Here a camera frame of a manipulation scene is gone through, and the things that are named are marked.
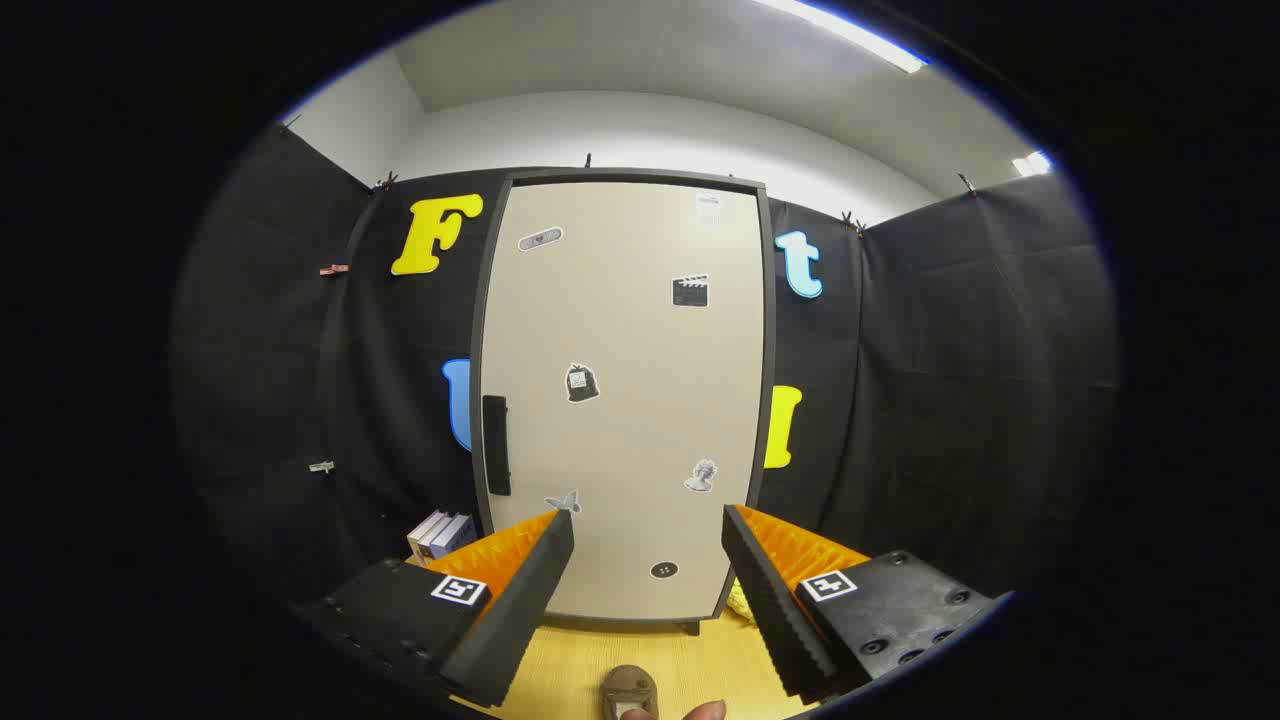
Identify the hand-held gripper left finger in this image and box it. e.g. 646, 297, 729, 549
295, 510, 577, 709

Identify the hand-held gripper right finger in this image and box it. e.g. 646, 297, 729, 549
721, 503, 1011, 702

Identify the brown fuzzy shoe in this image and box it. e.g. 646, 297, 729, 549
600, 665, 661, 720

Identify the grey shoe cabinet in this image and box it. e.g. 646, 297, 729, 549
469, 167, 780, 637

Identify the blue cover book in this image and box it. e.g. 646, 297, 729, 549
420, 514, 479, 566

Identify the white spine book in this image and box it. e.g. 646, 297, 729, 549
407, 510, 448, 561

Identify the black backdrop cloth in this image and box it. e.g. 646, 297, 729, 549
175, 125, 1121, 613

